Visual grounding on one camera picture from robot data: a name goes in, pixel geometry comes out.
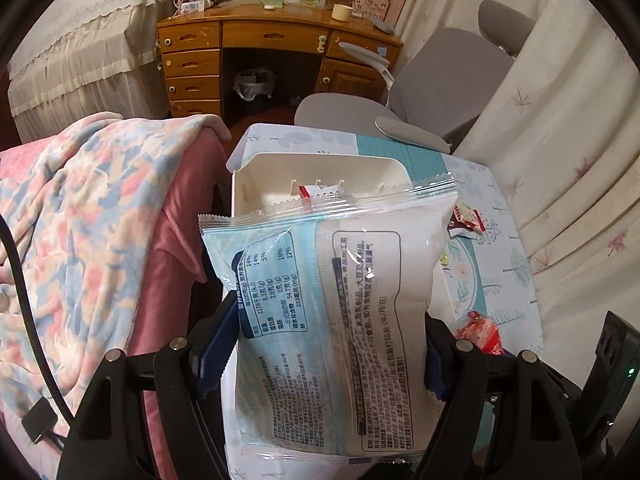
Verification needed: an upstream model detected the large light blue snack bag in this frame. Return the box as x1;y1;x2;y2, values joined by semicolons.
197;171;459;466

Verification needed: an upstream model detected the red wrapped candy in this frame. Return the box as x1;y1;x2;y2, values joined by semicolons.
454;310;504;356

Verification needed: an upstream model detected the teal patterned tablecloth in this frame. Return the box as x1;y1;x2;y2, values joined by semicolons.
226;122;546;480

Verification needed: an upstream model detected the red white snack packet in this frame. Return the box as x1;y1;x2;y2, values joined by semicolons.
447;202;486;238

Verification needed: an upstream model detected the floral pastel blanket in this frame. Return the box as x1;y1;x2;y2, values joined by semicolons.
1;113;231;408

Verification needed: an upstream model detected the white floral curtain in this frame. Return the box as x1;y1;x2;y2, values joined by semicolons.
398;0;639;384

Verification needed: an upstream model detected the white plastic storage bin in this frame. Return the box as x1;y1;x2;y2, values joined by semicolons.
219;150;458;480

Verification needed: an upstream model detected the white grey snack pouch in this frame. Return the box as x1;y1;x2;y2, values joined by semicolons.
298;184;347;210

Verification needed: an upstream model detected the grey office chair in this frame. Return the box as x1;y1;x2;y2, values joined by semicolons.
294;0;535;154

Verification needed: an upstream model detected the trash bin with bag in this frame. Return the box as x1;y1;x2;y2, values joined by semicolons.
233;66;276;102

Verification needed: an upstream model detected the white lace bed cover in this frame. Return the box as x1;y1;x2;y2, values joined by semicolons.
8;0;174;143

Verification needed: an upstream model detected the wooden desk with drawers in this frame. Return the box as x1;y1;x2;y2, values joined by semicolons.
157;2;402;117

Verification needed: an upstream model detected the black cable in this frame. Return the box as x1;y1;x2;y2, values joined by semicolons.
0;213;76;446

